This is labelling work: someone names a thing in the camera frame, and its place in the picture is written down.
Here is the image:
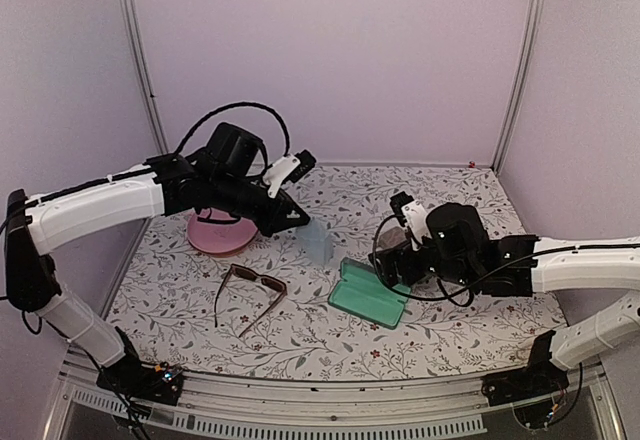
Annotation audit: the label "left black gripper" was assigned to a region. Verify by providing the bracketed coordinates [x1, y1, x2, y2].
[211, 171, 311, 238]

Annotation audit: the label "left black cable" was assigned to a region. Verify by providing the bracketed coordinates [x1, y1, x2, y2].
[177, 102, 292, 161]

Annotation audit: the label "brown sunglasses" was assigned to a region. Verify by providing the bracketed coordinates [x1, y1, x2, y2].
[212, 264, 288, 338]

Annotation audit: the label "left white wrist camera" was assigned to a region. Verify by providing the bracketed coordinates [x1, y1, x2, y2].
[262, 150, 316, 198]

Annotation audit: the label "grey glasses case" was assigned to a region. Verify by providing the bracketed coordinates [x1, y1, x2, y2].
[376, 226, 407, 250]

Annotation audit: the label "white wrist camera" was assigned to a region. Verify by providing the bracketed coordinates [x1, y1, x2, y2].
[390, 191, 430, 251]
[262, 150, 316, 198]

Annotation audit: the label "right black cable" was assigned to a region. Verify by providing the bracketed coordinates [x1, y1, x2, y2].
[373, 212, 536, 307]

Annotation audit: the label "blue glasses case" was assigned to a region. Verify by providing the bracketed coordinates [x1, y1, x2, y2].
[328, 257, 411, 330]

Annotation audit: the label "right aluminium frame post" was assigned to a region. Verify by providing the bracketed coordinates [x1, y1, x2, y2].
[491, 0, 544, 176]

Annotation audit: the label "front aluminium rail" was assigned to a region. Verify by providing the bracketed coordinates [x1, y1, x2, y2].
[43, 350, 631, 439]

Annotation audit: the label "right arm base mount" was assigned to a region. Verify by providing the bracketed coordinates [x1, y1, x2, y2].
[481, 331, 569, 430]

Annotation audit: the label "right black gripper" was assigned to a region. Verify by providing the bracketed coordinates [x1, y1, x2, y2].
[369, 231, 478, 289]

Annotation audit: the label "left aluminium frame post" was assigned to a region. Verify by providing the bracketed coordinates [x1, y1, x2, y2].
[119, 0, 169, 154]

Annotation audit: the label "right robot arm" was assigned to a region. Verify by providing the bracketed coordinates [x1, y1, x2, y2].
[369, 197, 639, 396]

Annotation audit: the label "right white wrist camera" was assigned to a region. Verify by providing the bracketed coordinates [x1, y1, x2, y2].
[390, 191, 430, 251]

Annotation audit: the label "small blue cleaning cloth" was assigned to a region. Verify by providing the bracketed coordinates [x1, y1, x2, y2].
[296, 219, 333, 265]

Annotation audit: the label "pink plate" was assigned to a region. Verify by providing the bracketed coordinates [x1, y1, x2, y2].
[186, 210, 258, 257]

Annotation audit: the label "black cable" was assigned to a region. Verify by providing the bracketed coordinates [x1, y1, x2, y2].
[177, 102, 292, 161]
[373, 212, 536, 307]

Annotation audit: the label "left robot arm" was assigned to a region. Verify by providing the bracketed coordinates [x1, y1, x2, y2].
[3, 122, 316, 394]

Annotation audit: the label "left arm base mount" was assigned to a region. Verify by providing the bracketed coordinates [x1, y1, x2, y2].
[96, 328, 184, 406]

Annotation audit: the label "aluminium frame post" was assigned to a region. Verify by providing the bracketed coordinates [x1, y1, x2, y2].
[119, 0, 169, 154]
[491, 0, 544, 176]

